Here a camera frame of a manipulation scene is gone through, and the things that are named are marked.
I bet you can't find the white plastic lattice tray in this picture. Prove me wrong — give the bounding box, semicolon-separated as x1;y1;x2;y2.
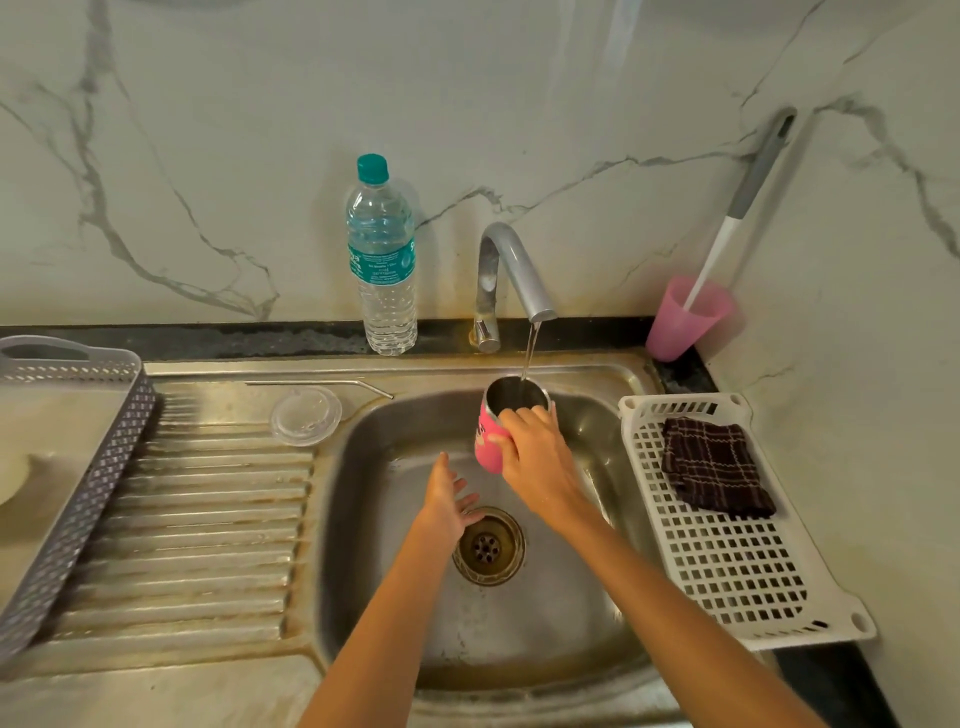
618;392;878;653

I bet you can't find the grey and white handled brush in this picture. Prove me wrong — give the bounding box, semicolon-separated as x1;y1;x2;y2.
682;107;798;313

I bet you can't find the chrome sink faucet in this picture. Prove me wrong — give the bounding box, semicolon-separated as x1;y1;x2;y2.
469;222;558;355

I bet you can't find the round metal sink drain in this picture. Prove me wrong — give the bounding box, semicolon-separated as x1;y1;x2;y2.
452;506;528;588

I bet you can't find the person's left hand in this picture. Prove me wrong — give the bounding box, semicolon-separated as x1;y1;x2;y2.
417;451;487;551

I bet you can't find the pink steel tumbler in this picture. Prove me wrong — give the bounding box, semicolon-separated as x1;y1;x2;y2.
474;375;552;476

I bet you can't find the dark checked dish cloth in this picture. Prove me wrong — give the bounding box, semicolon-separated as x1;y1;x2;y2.
660;417;778;521

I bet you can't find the grey perforated plastic basket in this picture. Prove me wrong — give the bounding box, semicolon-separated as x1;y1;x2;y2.
0;335;159;666

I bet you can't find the stainless steel sink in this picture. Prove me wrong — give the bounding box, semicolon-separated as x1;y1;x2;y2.
0;349;759;728

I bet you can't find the bent metal straw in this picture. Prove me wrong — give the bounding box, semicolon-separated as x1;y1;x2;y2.
245;378;395;401

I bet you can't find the pink plastic cup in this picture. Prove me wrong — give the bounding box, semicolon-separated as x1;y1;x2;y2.
645;276;737;364

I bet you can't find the person's left forearm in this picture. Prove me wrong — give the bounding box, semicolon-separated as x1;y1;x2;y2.
298;525;460;728

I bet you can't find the person's right forearm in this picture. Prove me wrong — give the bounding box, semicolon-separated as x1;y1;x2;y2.
556;498;830;728

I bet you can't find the white plate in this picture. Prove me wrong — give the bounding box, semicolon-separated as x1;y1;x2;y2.
0;450;35;508

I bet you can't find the person's right hand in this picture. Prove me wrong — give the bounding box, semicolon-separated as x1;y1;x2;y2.
489;401;597;537

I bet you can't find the clear plastic round lid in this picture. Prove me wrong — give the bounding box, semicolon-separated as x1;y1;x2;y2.
270;385;344;449

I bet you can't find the clear water bottle teal cap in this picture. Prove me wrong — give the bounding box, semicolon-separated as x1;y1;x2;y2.
345;153;419;357

